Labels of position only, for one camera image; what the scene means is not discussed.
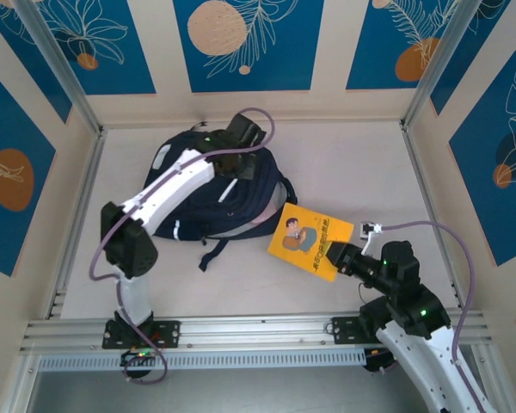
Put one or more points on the yellow softcover book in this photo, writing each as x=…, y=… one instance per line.
x=301, y=232

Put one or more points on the navy blue student backpack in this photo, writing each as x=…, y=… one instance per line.
x=206, y=211

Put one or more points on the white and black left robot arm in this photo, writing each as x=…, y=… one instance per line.
x=176, y=189

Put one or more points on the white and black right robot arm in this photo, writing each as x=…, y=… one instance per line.
x=434, y=365

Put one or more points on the aluminium front leg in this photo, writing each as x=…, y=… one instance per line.
x=17, y=383

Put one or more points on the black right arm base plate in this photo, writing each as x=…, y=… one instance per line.
x=344, y=331

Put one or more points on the aluminium side rail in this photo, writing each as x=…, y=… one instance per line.
x=426, y=193
x=86, y=193

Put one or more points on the aluminium mounting rail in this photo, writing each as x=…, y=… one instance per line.
x=258, y=329

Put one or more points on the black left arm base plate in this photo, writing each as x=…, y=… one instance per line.
x=172, y=333

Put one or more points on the aluminium frame post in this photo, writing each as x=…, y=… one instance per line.
x=60, y=60
x=440, y=60

